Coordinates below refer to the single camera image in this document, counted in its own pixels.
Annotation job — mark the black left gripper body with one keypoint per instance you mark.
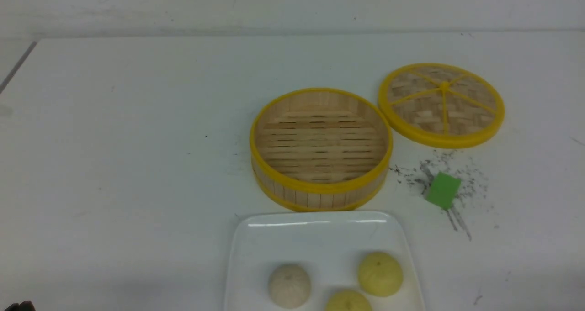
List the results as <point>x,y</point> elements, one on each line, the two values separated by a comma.
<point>23,306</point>

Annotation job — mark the yellow rimmed bamboo steamer lid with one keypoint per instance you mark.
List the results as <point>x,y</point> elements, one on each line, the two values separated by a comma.
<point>441,106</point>

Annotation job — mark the yellow rimmed bamboo steamer basket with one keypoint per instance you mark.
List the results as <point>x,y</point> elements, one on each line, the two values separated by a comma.
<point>320,149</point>

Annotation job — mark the yellow steamed bun on plate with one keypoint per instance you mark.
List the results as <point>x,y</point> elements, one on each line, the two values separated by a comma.
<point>380,274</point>

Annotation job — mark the yellow steamed bun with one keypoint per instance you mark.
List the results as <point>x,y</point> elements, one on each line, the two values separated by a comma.
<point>380,274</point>
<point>348,300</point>

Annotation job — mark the white square plate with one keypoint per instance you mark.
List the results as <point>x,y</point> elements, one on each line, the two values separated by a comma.
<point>329,246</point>

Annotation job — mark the white steamed bun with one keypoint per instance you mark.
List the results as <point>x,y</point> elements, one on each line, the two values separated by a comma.
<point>289,286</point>

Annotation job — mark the green cube block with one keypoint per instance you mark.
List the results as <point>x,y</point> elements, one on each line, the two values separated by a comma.
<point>443,190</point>

